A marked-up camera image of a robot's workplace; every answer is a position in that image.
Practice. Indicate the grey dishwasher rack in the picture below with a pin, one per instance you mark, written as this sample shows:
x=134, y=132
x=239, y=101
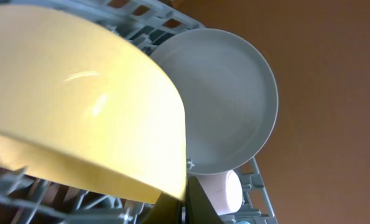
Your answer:
x=146, y=24

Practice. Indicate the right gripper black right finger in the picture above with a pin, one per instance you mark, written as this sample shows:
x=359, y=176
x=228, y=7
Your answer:
x=198, y=208

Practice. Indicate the yellow bowl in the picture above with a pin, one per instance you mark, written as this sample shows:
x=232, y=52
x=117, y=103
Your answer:
x=83, y=107

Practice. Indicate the pink cup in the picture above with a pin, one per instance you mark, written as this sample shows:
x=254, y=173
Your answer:
x=223, y=190

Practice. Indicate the grey ceramic plate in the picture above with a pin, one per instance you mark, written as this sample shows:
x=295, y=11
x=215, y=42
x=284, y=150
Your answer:
x=229, y=94

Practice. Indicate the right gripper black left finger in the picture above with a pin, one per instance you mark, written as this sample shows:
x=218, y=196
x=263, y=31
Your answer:
x=166, y=210

